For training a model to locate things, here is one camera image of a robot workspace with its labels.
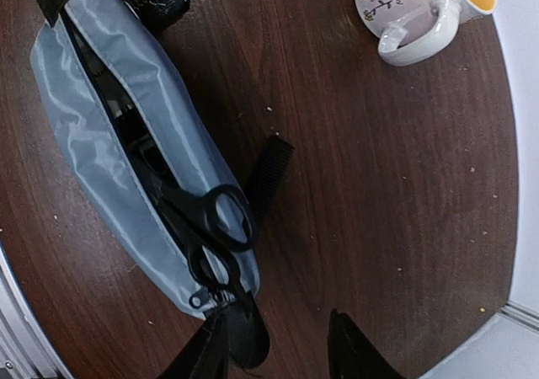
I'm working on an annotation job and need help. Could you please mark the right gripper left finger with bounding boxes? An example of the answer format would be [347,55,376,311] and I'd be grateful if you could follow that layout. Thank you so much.
[159,305,253,378]

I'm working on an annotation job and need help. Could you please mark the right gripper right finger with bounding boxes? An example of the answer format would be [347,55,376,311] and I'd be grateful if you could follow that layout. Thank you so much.
[328,308,403,379]

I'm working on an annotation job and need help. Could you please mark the small black-handled scissors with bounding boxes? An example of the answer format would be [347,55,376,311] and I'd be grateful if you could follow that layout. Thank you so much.
[155,183,260,300]

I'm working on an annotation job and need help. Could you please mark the black silver hair clipper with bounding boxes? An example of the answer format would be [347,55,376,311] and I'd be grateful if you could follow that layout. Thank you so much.
[67,24,178,195]

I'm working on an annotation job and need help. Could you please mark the grey zipper pouch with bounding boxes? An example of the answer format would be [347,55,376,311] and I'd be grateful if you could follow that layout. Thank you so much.
[29,0,270,370]

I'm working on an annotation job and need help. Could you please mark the right black comb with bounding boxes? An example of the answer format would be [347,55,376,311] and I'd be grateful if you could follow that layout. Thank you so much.
[245,135,295,224]

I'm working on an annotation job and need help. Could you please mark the floral ceramic mug yellow inside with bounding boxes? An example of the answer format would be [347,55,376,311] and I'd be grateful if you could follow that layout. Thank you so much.
[355,0,497,67]

